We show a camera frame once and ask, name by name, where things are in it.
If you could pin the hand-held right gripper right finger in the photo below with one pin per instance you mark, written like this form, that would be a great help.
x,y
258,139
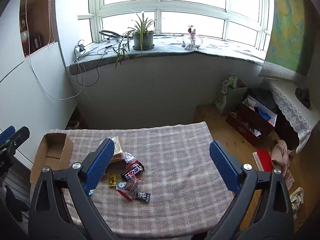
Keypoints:
x,y
222,165

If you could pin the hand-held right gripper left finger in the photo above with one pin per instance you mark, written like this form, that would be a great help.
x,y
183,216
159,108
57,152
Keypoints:
x,y
100,165

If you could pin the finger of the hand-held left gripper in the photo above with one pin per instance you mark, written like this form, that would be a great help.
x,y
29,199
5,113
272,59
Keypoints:
x,y
7,133
17,138

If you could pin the small yellow candy packet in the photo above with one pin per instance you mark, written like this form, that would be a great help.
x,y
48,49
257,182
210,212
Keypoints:
x,y
112,180

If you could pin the packaged bread slices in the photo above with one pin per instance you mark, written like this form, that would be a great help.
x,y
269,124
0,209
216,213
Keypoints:
x,y
119,145

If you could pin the brown chocolate bar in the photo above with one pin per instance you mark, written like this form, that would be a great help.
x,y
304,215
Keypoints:
x,y
133,171

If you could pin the clear red-edged snack packet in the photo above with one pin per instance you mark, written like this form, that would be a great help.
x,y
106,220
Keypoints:
x,y
131,185

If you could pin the brown cardboard box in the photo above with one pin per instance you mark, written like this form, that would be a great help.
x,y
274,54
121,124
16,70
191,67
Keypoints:
x,y
56,145

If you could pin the small black candy packet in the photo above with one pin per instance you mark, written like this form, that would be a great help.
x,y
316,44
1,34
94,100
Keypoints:
x,y
143,196

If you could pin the red book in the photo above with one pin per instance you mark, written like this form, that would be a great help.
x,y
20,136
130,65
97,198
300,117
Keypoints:
x,y
265,160

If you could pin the white cabinet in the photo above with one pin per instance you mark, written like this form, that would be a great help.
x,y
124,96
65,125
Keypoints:
x,y
25,92

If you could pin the red-brown storage box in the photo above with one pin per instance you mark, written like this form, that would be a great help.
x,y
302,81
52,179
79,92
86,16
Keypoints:
x,y
246,127

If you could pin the pink plaid tablecloth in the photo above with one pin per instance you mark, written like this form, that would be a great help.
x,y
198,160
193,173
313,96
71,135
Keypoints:
x,y
175,167

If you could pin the pink cloth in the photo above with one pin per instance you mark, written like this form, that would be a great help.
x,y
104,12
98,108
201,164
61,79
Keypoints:
x,y
281,155

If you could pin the green paper bag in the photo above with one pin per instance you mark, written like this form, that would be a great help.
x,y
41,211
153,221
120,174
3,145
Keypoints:
x,y
233,97

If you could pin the patterned beige slipper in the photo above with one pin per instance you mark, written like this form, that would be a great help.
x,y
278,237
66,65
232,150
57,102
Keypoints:
x,y
297,200

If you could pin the white lace cloth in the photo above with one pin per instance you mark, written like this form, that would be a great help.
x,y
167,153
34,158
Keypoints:
x,y
290,105

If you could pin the red jar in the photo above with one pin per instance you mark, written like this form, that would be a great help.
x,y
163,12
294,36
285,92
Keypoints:
x,y
24,40

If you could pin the dark small figurine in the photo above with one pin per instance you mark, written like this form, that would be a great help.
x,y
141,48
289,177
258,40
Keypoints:
x,y
303,97

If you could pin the glass bowl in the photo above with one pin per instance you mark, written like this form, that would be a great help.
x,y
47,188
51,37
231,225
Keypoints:
x,y
198,41

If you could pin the white rabbit figurine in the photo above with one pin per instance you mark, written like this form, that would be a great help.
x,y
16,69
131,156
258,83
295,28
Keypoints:
x,y
192,38

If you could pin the potted spider plant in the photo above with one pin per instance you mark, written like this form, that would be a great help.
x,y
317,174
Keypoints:
x,y
143,39

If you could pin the white framed window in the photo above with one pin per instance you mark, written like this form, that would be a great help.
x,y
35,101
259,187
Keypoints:
x,y
157,7

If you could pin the wall map painting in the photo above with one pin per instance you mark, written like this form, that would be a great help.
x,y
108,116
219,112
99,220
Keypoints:
x,y
287,30

